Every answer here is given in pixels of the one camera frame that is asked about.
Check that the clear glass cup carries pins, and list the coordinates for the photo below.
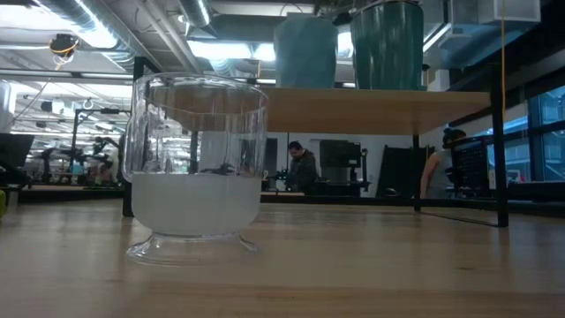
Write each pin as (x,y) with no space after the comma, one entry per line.
(196,203)

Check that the light blue faceted mug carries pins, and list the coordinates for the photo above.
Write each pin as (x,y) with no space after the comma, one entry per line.
(304,53)

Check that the teal mug with gold rim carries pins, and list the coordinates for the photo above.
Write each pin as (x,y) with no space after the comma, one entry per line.
(388,48)

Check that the person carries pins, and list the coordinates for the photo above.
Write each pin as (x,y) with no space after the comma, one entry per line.
(437,176)
(302,170)

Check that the black equipment rack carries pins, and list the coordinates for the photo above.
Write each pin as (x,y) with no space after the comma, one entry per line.
(344,159)

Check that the black leaning panel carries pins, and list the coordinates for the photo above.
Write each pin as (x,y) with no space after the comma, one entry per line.
(397,172)

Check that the black perforated cart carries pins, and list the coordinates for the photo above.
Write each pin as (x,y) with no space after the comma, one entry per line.
(472,165)

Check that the black computer monitor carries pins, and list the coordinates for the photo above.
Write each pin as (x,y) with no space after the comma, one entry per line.
(15,152)

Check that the white ceiling box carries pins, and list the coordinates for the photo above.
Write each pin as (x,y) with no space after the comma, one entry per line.
(510,11)

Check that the yellow-green object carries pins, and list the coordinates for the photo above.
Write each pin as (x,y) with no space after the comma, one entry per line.
(2,203)

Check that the wooden shelf with black frame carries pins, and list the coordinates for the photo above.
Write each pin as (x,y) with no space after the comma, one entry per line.
(375,110)

